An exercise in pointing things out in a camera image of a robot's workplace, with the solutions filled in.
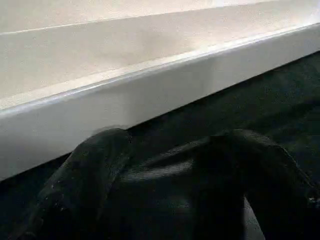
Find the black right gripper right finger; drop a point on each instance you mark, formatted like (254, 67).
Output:
(280, 200)

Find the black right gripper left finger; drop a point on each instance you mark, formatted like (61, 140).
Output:
(80, 190)

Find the white plastic table top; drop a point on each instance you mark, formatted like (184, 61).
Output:
(125, 50)

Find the black work mat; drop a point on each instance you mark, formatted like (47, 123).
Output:
(250, 100)

